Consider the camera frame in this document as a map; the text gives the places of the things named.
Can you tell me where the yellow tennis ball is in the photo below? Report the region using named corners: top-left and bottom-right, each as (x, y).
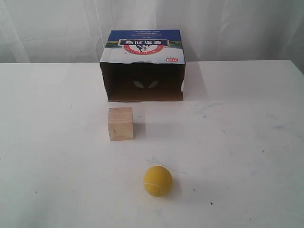
top-left (143, 166), bottom-right (173, 197)

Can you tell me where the light wooden cube block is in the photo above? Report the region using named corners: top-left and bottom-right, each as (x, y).
top-left (108, 107), bottom-right (134, 141)

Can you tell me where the blue white cardboard box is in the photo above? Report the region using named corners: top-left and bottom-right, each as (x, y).
top-left (100, 29), bottom-right (186, 102)

